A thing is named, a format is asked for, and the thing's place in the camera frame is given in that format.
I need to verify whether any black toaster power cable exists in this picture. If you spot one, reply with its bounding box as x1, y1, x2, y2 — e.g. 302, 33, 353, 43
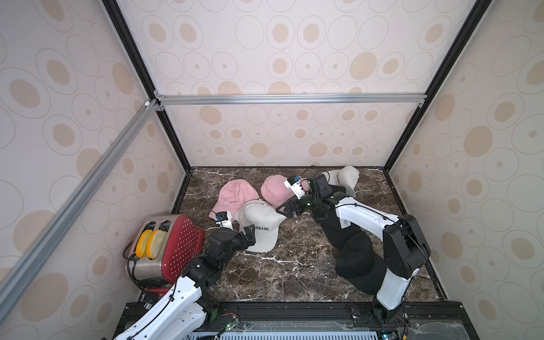
122, 240, 171, 298

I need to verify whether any black right frame post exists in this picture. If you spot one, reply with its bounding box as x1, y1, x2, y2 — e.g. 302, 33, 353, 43
383, 0, 492, 174

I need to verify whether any black frame post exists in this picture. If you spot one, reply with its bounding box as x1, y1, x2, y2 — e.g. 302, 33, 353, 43
101, 0, 192, 172
383, 0, 492, 174

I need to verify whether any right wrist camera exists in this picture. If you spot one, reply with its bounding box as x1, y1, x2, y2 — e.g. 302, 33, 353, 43
284, 176, 306, 199

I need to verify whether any white colorado cap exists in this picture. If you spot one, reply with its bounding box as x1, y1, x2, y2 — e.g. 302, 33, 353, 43
244, 203, 286, 238
235, 200, 286, 253

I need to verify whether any yellow toast slice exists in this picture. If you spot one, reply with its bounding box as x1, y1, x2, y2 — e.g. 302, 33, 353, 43
146, 230, 167, 260
135, 229, 153, 259

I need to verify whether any black left frame post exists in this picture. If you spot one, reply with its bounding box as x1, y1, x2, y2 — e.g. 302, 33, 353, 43
101, 0, 192, 172

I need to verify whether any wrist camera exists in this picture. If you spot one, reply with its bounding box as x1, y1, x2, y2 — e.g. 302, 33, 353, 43
284, 176, 306, 199
215, 211, 233, 230

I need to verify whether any left yellow toast slice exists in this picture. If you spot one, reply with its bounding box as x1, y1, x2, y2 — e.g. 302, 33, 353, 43
135, 229, 153, 259

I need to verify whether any white Colorado cap front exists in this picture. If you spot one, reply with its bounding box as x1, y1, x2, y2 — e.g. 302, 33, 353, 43
235, 200, 286, 253

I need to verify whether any red silver toaster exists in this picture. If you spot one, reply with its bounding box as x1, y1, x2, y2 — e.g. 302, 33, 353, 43
123, 215, 205, 289

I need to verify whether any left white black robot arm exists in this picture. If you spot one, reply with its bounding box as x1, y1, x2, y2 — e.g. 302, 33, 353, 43
116, 225, 256, 339

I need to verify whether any black cap with white patch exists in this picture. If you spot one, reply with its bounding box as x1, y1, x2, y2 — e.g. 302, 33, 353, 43
318, 212, 363, 249

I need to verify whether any small circuit board with led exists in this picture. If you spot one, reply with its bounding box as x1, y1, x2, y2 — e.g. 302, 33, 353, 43
215, 313, 240, 339

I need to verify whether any horizontal aluminium rail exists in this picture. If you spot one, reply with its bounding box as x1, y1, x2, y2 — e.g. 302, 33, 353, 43
154, 93, 427, 108

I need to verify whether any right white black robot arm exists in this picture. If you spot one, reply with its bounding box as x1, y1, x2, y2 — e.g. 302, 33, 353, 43
276, 171, 431, 326

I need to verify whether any black cap front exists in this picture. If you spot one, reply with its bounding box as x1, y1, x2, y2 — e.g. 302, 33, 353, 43
336, 232, 387, 295

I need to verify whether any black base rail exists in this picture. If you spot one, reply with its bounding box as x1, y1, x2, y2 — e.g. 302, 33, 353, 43
198, 296, 478, 339

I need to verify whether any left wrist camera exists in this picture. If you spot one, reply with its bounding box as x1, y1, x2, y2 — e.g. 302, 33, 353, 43
215, 211, 233, 230

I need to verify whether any right yellow toast slice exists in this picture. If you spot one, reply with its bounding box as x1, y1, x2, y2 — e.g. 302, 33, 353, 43
146, 230, 167, 260

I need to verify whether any pink baseball cap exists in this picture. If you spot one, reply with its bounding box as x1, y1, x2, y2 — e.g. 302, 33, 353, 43
261, 175, 295, 208
208, 179, 259, 220

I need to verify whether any left diagonal aluminium rail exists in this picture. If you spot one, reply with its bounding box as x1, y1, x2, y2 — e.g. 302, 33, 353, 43
1, 99, 159, 322

